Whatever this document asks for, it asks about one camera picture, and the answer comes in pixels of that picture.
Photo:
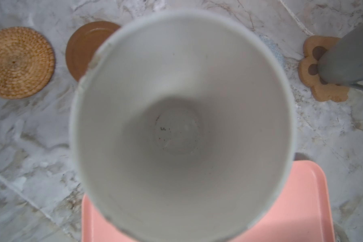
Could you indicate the grey mug blue handle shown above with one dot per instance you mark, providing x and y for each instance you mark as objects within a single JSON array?
[{"x": 183, "y": 128}]

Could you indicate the dark brown wooden coaster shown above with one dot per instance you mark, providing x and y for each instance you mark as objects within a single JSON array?
[{"x": 83, "y": 44}]

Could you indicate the brown paw shaped coaster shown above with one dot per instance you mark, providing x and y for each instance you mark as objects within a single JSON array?
[{"x": 314, "y": 48}]

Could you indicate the woven rattan coaster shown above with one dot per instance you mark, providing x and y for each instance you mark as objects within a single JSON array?
[{"x": 27, "y": 62}]

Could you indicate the cream mug grey handle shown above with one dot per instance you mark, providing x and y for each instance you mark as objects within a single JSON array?
[{"x": 342, "y": 64}]

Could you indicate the blue grey woven coaster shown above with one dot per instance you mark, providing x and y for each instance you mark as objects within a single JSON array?
[{"x": 274, "y": 49}]

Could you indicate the pink rectangular tray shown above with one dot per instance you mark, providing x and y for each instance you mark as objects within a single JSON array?
[{"x": 301, "y": 213}]

